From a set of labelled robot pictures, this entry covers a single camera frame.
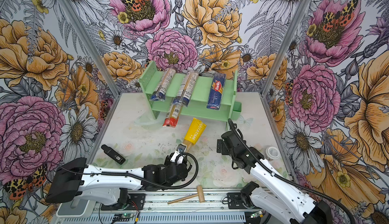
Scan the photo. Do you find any yellow spaghetti bag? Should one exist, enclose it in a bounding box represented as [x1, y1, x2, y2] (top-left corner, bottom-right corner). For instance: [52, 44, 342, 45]
[176, 118, 207, 153]

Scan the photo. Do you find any blue Barilla spaghetti bag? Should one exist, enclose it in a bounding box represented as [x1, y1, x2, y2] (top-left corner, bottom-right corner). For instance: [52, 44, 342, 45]
[206, 73, 226, 110]

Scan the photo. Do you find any red-ended clear spaghetti bag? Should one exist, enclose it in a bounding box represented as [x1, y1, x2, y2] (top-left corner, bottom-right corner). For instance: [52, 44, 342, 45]
[163, 104, 183, 128]

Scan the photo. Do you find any clear spaghetti bag white label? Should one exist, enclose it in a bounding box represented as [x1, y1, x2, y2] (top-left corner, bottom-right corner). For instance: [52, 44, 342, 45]
[172, 72, 199, 107]

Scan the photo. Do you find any clear spaghetti bag dark end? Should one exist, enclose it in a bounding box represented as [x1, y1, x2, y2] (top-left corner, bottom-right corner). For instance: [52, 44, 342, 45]
[151, 67, 177, 101]

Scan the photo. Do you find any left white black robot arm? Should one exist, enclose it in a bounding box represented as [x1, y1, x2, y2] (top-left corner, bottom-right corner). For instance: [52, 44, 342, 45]
[45, 158, 192, 205]

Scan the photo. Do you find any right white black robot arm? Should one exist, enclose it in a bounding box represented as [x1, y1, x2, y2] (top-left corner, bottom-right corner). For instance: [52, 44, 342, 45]
[217, 130, 333, 224]

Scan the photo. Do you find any green wooden two-tier shelf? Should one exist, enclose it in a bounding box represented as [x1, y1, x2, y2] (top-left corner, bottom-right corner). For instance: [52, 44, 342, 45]
[139, 61, 242, 123]

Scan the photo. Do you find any small wooden mallet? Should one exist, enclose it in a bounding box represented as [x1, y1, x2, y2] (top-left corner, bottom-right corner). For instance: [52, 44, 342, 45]
[167, 185, 205, 205]

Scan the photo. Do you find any clear tape roll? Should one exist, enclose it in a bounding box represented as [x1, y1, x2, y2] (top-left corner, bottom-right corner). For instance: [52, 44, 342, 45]
[265, 147, 281, 161]

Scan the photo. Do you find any black handheld remote device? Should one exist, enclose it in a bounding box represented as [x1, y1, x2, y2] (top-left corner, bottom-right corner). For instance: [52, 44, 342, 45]
[101, 145, 126, 165]

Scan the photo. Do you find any left black corrugated cable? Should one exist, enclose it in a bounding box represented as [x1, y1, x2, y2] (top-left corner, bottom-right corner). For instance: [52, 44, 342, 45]
[57, 152, 200, 191]

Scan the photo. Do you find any black corrugated cable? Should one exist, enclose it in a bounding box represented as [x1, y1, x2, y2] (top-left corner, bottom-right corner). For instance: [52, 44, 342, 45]
[227, 118, 356, 224]
[57, 152, 200, 191]

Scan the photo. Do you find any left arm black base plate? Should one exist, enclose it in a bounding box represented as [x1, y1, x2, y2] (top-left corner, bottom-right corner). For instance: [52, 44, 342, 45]
[101, 194, 146, 211]

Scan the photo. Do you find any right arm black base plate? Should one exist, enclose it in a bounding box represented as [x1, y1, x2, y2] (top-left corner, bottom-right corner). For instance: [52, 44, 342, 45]
[227, 192, 259, 209]

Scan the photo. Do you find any right black corrugated cable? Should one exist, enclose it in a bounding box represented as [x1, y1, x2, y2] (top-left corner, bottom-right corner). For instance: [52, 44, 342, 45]
[227, 118, 356, 224]

